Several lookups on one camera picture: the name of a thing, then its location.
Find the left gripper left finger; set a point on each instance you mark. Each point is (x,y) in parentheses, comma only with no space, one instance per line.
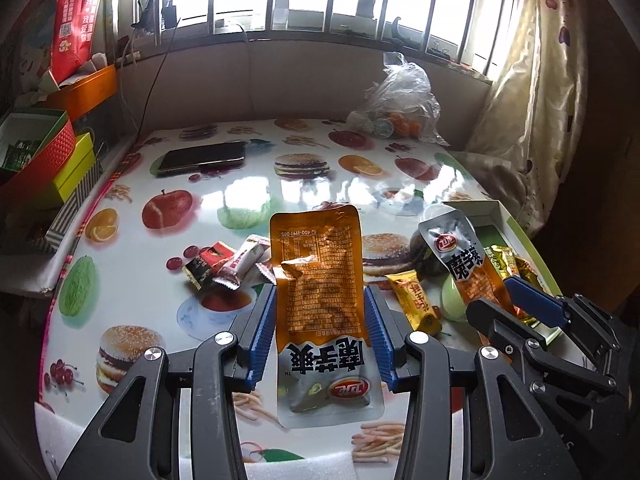
(134,435)

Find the red paper bag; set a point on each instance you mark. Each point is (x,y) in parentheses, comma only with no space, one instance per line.
(77,35)

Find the white red snack packet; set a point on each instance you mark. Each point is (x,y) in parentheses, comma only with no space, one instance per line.
(233,271)

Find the cream patterned curtain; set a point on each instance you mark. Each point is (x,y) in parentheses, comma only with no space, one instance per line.
(521,148)

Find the yellow-green box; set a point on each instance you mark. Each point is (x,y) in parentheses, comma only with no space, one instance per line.
(59,190)

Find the red black candy packet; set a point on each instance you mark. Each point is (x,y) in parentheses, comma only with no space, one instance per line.
(205,265)

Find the long gold snack bar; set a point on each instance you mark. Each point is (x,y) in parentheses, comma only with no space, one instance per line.
(503,260)

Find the clear plastic bag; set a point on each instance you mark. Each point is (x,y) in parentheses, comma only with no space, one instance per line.
(402,106)

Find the green cardboard box tray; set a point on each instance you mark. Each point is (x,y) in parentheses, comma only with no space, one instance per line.
(494,225)

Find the orange storage box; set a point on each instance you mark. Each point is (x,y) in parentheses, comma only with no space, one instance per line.
(81,97)

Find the black smartphone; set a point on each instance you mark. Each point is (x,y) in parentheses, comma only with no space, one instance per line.
(203,157)

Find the striped black white box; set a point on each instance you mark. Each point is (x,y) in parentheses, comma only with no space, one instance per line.
(62,221)

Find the red woven box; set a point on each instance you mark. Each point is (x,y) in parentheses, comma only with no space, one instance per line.
(55,140)

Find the orange konjac snack pouch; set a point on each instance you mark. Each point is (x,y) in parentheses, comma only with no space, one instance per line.
(327,373)

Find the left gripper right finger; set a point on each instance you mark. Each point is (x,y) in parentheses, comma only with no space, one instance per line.
(467,410)

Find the yellow peanut crisp packet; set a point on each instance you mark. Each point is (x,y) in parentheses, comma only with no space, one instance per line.
(413,301)

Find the fruit print tablecloth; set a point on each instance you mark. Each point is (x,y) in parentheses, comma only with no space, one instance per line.
(123,280)

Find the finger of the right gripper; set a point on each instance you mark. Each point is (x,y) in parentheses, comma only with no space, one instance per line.
(520,344)
(535,299)

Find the green cosmetic jar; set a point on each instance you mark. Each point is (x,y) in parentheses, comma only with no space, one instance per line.
(453,307)

